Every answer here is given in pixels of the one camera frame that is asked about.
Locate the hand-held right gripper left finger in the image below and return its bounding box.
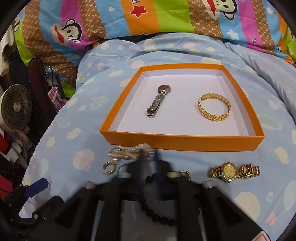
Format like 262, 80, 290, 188
53, 159, 146, 232

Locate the gold hoop earring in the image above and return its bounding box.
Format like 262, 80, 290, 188
102, 162, 117, 178

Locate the gold woven bangle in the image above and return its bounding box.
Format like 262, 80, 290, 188
198, 93, 232, 120

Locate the dark wooden chair back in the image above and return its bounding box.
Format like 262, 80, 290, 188
28, 57, 59, 142

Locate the white round fan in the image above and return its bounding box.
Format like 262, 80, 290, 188
0, 84, 33, 131

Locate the colourful striped printed blanket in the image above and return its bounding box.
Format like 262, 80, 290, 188
13, 0, 296, 93

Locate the dark bead bracelet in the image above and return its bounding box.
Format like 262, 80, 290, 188
138, 173, 201, 229

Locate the gold wrist watch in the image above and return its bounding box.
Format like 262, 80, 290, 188
209, 162, 260, 183

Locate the pile of clothes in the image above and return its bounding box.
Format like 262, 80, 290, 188
0, 128, 31, 193

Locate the silver wrist watch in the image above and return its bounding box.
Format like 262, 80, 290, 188
146, 84, 172, 118

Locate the pearl bead bracelet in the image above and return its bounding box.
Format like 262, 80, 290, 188
106, 143, 155, 162

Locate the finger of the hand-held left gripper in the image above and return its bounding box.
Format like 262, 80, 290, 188
7, 178, 49, 203
31, 196, 65, 219

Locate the light blue spotted blanket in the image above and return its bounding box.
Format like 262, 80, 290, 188
18, 32, 296, 241

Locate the silver hoop earring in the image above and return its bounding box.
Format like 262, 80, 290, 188
117, 164, 130, 179

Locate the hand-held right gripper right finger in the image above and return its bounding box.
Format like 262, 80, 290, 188
155, 151, 255, 241

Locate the orange cardboard box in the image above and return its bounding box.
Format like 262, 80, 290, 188
99, 64, 265, 152

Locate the gold ring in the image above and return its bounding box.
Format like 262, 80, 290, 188
179, 170, 192, 181

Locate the pink plaid cloth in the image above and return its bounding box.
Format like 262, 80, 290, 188
47, 87, 68, 107

